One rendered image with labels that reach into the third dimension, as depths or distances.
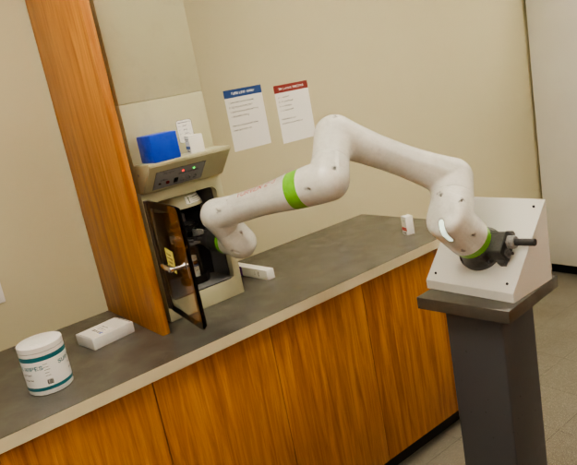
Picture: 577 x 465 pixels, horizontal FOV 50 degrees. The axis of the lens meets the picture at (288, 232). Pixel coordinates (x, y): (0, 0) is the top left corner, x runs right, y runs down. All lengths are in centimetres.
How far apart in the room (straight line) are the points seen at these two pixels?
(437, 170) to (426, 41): 193
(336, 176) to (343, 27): 171
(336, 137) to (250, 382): 89
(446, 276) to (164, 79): 115
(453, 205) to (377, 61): 172
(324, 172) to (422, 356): 127
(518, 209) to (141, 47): 133
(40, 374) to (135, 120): 85
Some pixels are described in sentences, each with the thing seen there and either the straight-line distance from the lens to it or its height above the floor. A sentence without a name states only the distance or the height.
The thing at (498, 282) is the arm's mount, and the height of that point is 99.
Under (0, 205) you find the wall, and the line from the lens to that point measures 244.
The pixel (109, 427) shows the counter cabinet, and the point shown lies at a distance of 195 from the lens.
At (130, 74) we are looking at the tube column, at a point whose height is 180.
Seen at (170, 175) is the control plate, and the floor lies 145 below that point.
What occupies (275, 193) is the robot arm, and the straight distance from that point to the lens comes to 178.
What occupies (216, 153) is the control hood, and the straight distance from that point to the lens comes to 215.
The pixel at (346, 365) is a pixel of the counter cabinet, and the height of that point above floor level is 60.
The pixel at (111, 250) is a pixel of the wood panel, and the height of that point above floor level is 122.
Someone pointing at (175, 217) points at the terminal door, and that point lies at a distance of 186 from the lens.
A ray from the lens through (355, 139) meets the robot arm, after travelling 181.
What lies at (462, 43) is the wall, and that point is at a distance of 404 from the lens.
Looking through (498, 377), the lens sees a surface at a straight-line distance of 209.
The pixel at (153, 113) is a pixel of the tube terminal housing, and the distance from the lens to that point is 217.
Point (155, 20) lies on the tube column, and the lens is 222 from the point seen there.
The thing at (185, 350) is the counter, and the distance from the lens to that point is 198.
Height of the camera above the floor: 168
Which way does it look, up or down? 14 degrees down
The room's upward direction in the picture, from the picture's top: 11 degrees counter-clockwise
